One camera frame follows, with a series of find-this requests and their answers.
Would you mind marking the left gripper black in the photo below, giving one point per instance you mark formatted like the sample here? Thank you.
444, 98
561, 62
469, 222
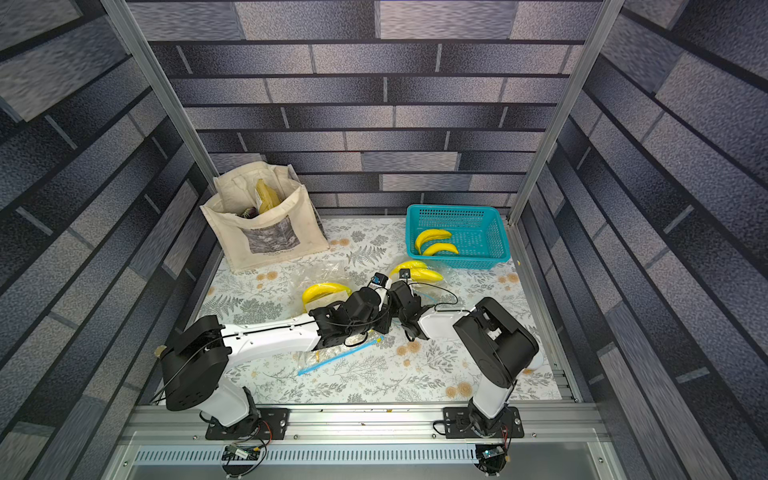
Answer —
387, 320

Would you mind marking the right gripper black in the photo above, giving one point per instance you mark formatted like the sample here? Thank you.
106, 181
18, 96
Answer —
400, 295

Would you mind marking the zip-top bag of bananas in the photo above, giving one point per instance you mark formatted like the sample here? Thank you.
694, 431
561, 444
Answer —
427, 283
320, 295

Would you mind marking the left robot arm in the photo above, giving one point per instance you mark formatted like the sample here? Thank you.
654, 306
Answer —
195, 366

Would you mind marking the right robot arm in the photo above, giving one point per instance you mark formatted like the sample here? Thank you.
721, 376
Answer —
500, 346

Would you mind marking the beige canvas tote bag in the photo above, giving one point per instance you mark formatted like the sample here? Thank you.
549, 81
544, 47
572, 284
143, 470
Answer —
250, 240

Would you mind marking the teal plastic basket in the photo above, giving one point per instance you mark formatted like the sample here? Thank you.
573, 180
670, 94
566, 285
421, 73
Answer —
477, 232

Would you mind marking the yellow item in tote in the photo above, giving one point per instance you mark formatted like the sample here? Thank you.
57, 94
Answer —
268, 197

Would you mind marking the right circuit board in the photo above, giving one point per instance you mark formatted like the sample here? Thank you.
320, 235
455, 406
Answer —
491, 458

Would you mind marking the circuit board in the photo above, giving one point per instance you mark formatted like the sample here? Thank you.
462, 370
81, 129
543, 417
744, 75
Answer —
491, 458
246, 453

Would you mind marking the left circuit board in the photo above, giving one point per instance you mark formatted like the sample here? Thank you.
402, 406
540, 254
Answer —
246, 453

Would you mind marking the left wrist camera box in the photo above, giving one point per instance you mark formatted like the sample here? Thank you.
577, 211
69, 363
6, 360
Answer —
379, 281

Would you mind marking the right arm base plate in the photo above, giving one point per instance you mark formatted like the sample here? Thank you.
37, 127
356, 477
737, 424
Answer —
469, 423

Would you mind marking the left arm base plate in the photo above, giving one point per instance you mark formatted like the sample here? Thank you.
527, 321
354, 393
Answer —
264, 424

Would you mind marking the aluminium front rail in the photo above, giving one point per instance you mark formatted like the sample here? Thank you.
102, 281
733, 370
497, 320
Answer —
543, 422

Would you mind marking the right aluminium frame post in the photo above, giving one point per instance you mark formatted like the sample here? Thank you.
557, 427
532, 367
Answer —
606, 18

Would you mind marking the aluminium frame post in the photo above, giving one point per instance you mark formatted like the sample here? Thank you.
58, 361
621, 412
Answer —
606, 18
126, 26

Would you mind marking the left aluminium frame post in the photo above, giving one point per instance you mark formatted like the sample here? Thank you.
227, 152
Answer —
126, 26

